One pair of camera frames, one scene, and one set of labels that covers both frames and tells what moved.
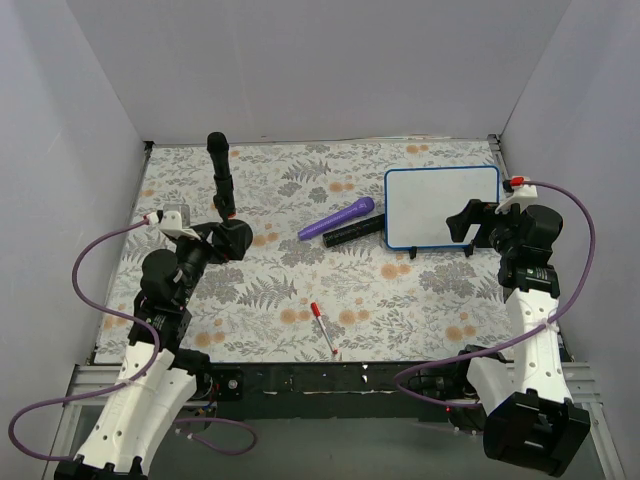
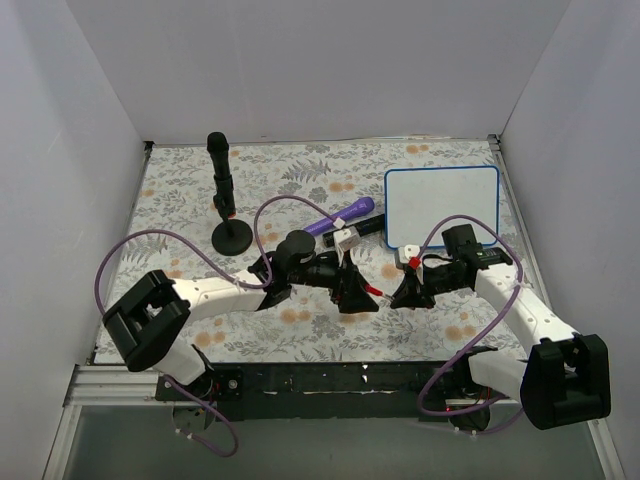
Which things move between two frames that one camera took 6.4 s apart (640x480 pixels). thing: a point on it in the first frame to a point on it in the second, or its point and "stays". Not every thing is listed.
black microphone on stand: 224,199 stays
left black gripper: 220,238 to 343,282
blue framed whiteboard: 419,200 stays
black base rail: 310,391 stays
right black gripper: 477,220 to 421,282
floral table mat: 317,283 stays
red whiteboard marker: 317,313 to 373,290
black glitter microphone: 355,230 stays
